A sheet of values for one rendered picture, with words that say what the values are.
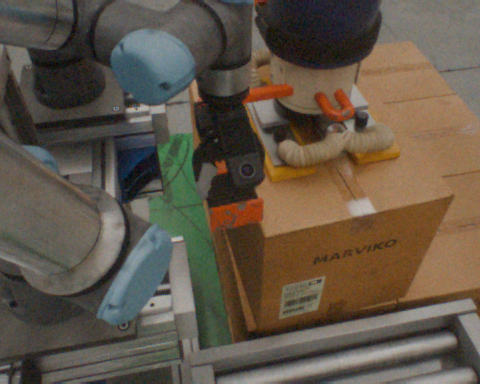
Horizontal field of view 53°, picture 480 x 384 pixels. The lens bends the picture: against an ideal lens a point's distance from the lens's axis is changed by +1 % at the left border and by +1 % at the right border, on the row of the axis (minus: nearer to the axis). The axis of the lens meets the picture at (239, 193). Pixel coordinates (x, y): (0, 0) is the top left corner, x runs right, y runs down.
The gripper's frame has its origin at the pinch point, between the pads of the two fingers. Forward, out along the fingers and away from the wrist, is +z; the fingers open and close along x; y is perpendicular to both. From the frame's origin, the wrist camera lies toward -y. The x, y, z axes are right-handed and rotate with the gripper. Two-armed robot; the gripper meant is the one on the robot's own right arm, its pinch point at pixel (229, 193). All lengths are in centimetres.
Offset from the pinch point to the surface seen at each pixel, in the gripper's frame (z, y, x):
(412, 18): 110, 220, -188
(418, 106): 54, 71, -91
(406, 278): 44, -1, -44
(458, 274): 54, 2, -64
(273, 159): 11.1, 16.4, -13.5
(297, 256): 22.7, -0.4, -13.6
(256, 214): 0.8, -4.8, -3.1
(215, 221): 0.4, -4.7, 3.6
